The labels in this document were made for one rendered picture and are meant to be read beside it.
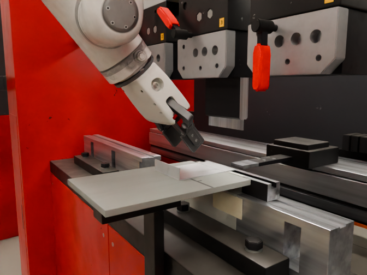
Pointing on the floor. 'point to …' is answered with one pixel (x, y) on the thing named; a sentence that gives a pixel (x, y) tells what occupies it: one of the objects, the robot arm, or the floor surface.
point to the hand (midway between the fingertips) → (183, 137)
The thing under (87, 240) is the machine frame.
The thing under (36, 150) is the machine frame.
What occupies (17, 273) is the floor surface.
